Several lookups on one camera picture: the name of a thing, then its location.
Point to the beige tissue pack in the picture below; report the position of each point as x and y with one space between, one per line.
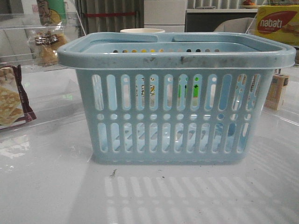
276 93

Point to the bread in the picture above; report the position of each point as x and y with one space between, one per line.
44 43

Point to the light blue plastic basket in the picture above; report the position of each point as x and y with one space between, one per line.
129 86

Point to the yellow nabati wafer box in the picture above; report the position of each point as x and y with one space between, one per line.
278 23

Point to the clear acrylic left shelf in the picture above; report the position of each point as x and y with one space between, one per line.
14 50

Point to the clear acrylic shelf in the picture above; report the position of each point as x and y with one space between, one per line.
14 50
293 71

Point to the brown cracker snack package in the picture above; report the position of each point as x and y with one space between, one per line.
15 109

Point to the green labelled package behind basket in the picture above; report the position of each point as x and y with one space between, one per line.
182 91

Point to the clear acrylic right shelf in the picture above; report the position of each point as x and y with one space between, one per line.
293 71

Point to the green yellow cartoon package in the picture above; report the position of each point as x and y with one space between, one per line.
51 12

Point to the white drawer cabinet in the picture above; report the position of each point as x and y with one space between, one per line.
168 15

